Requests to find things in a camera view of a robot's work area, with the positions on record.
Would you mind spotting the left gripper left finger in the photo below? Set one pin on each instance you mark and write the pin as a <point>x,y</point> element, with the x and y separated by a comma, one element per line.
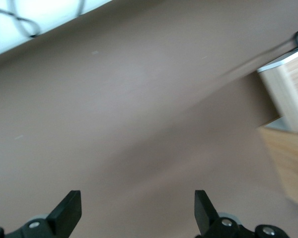
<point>64,215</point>

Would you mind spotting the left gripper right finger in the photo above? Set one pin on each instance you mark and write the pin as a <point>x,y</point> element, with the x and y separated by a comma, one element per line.
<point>203,213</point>

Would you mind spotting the light wooden drawer cabinet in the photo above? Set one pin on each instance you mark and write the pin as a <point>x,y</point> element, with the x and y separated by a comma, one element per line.
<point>293,168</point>

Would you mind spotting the brown table cover sheet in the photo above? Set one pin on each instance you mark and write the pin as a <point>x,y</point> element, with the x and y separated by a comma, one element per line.
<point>114,111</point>

